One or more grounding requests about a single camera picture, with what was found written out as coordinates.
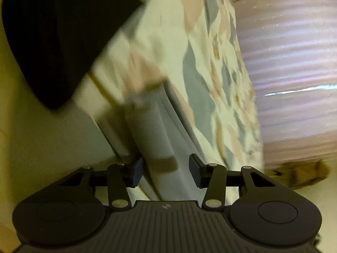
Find grey sweatshirt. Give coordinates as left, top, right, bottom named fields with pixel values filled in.
left=124, top=81, right=205, bottom=203

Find checkered pastel quilt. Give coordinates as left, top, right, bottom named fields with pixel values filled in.
left=74, top=0, right=264, bottom=171

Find black garment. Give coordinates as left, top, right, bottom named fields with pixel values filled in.
left=1, top=0, right=142, bottom=111

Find pink curtain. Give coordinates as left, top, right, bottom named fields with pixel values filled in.
left=233, top=0, right=336, bottom=166

